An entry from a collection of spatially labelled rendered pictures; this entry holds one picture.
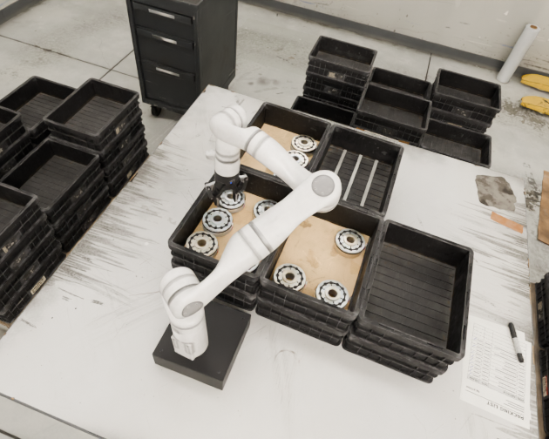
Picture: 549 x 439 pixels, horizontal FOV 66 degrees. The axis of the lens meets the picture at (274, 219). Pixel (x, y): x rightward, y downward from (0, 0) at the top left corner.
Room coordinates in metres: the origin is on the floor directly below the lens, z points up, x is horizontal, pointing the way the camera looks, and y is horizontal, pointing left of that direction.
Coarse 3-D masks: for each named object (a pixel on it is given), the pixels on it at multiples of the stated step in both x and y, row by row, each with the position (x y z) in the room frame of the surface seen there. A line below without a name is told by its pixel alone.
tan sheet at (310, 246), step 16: (304, 224) 0.94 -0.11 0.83; (320, 224) 0.95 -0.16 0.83; (288, 240) 0.85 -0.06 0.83; (304, 240) 0.86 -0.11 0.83; (320, 240) 0.88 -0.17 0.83; (288, 256) 0.79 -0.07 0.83; (304, 256) 0.80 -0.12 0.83; (320, 256) 0.81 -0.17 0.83; (336, 256) 0.82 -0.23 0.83; (304, 272) 0.74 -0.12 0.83; (320, 272) 0.75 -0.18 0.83; (336, 272) 0.76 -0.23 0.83; (352, 272) 0.77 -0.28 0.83; (304, 288) 0.68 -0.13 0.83; (352, 288) 0.71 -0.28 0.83
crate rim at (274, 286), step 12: (372, 216) 0.94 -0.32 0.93; (276, 252) 0.73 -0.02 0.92; (372, 252) 0.79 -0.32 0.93; (264, 276) 0.64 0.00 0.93; (276, 288) 0.61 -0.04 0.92; (288, 288) 0.61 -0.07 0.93; (360, 288) 0.65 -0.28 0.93; (300, 300) 0.59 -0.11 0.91; (312, 300) 0.59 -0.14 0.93; (360, 300) 0.61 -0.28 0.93; (336, 312) 0.57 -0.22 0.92; (348, 312) 0.57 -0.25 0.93
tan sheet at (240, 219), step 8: (248, 200) 1.00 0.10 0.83; (256, 200) 1.01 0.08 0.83; (208, 208) 0.93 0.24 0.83; (248, 208) 0.96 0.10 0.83; (232, 216) 0.92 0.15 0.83; (240, 216) 0.92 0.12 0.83; (248, 216) 0.93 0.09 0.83; (200, 224) 0.86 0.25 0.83; (240, 224) 0.89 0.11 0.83; (232, 232) 0.85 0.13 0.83; (224, 240) 0.81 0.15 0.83; (224, 248) 0.78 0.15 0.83; (216, 256) 0.74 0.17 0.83
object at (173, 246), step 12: (240, 168) 1.06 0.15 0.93; (276, 180) 1.03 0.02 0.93; (204, 192) 0.92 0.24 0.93; (180, 228) 0.76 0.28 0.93; (168, 240) 0.70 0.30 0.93; (180, 252) 0.68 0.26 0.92; (192, 252) 0.68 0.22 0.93; (216, 264) 0.65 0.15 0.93; (264, 264) 0.68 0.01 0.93; (240, 276) 0.64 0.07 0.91; (252, 276) 0.63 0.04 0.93
